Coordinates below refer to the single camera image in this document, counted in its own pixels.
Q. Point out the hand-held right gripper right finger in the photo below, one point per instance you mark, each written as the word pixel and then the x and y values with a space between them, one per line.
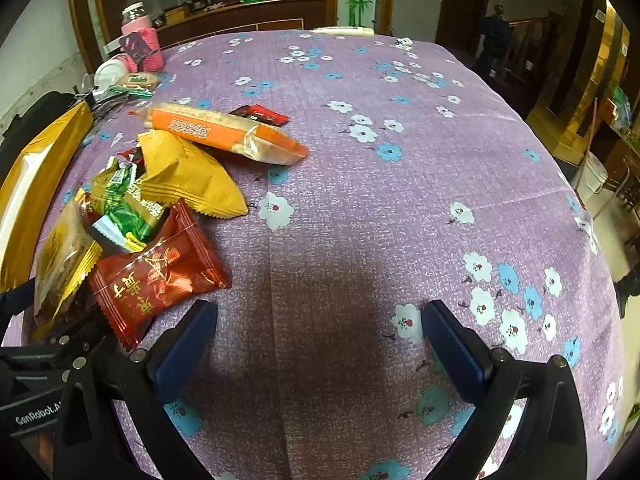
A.
pixel 457 355

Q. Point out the yellow cardboard box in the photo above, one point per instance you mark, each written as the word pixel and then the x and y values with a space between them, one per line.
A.
pixel 35 175

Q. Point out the large dark red snack packet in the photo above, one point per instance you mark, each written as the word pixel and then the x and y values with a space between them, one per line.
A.
pixel 155 275

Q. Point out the white bucket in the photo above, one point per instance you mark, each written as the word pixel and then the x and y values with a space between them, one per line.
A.
pixel 591 175

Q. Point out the green yellow snack packet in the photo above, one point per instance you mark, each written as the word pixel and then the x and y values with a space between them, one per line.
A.
pixel 112 180

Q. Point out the red snack packet with picture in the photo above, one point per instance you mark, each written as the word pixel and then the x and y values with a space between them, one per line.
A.
pixel 131 156

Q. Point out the pink knit-sleeved bottle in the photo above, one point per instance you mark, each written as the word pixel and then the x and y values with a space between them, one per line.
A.
pixel 145 35

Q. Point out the purple floral tablecloth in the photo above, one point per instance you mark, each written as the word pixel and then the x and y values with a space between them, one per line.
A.
pixel 350 210

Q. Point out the metal chair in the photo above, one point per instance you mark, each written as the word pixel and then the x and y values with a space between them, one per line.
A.
pixel 622 185

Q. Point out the dark green snack packet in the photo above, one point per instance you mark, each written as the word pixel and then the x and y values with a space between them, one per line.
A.
pixel 132 221

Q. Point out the broom stick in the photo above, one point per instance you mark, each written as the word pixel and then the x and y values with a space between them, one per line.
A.
pixel 592 125

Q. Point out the orange cracker packet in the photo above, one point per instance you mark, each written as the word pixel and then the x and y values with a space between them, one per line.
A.
pixel 220 132

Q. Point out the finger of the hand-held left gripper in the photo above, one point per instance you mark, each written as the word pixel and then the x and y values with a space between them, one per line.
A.
pixel 75 337
pixel 15 297

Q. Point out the black red slim snack packet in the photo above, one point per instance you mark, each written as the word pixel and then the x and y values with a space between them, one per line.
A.
pixel 260 115

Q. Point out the green-edged cracker packet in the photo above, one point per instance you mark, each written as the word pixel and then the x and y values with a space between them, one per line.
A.
pixel 140 81

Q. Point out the gold cracker packet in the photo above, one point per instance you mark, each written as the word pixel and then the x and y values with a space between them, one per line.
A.
pixel 62 260

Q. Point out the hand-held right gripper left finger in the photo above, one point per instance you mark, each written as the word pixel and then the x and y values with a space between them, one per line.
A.
pixel 182 355

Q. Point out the wooden counter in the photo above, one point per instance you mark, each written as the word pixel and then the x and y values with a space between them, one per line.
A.
pixel 240 15

